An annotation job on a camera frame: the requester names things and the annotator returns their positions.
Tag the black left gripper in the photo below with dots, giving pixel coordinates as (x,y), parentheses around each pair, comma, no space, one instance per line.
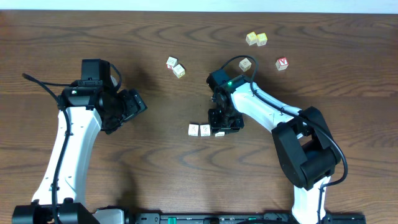
(134,102)

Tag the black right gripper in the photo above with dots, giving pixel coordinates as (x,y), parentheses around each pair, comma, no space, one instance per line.
(216,126)

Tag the white wooden block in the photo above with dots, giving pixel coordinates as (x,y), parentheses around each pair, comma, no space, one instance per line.
(219,134)

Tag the blue letter X block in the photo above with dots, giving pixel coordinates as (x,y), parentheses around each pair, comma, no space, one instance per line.
(205,130)

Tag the green letter J block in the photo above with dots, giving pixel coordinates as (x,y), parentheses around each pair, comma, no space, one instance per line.
(193,129)

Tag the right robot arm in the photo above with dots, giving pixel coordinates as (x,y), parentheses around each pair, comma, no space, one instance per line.
(305,148)

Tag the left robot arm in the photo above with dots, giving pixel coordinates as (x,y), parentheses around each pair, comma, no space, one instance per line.
(61,194)

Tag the plain drawing wooden block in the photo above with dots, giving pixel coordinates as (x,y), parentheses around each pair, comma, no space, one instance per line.
(245,64)

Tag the yellow letter wooden block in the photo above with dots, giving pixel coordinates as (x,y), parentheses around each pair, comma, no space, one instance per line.
(179,71)

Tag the red number 3 block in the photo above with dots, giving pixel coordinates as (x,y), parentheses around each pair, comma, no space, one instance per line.
(171,63)

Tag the red letter V block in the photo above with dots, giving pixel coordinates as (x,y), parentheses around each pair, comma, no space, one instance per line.
(281,63)

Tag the pale yellow block left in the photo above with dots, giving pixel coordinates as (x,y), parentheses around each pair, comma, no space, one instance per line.
(251,38)

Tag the yellow block right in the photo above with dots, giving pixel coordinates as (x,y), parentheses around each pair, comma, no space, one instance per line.
(261,39)

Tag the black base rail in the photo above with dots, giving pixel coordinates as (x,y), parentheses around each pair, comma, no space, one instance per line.
(157,218)

